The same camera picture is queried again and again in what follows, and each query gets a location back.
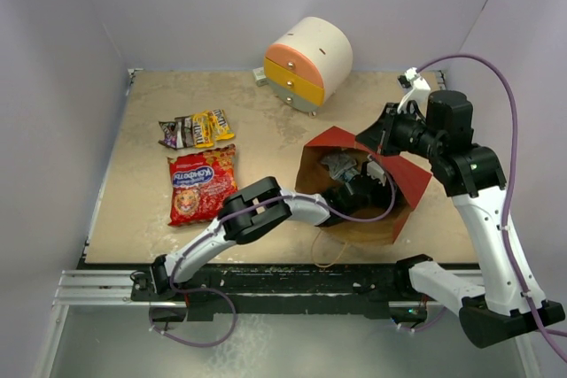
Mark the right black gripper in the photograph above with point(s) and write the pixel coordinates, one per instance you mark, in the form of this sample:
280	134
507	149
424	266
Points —
380	135

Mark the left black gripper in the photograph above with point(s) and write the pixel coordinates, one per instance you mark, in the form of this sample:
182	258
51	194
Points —
382	201

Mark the grey wrapper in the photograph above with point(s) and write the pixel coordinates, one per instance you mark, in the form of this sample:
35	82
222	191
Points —
341	166

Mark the red brown paper bag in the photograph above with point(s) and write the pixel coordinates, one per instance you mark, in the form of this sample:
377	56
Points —
330	244

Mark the yellow m&m's packet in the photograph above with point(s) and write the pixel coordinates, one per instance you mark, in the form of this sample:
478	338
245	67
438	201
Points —
220	126
201	131

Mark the red snack bag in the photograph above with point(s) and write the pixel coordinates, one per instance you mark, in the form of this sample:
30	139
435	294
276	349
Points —
201	182

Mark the brown purple candy wrapper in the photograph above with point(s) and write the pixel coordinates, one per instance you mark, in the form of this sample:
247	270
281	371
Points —
183	132

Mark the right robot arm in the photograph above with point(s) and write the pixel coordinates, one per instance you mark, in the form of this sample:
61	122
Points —
509	302

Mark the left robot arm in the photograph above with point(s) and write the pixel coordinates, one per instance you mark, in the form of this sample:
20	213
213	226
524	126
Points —
254	211

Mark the round pastel drawer cabinet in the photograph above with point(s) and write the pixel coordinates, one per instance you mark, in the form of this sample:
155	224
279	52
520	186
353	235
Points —
306	65

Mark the small white box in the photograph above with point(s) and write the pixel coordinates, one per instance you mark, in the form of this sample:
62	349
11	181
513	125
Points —
259	76

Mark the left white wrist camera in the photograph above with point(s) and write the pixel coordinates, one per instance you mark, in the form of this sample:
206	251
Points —
375	171

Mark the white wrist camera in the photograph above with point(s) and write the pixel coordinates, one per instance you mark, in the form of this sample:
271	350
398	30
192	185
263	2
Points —
375	171
415	87

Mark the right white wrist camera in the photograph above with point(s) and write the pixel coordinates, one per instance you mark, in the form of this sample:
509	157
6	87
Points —
415	87

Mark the black aluminium base frame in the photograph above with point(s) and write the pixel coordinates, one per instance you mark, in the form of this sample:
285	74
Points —
374	291

